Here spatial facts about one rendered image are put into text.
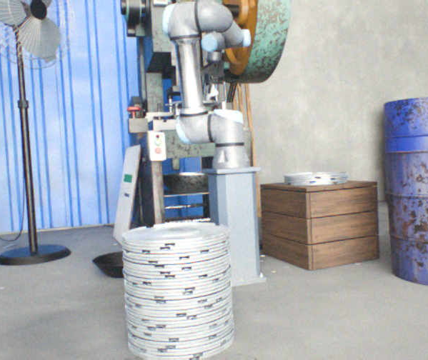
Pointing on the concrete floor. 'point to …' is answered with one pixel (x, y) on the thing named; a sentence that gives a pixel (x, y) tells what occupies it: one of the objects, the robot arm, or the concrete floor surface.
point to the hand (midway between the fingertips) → (206, 98)
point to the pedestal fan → (33, 16)
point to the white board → (127, 191)
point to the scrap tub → (421, 215)
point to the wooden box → (320, 223)
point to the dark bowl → (111, 263)
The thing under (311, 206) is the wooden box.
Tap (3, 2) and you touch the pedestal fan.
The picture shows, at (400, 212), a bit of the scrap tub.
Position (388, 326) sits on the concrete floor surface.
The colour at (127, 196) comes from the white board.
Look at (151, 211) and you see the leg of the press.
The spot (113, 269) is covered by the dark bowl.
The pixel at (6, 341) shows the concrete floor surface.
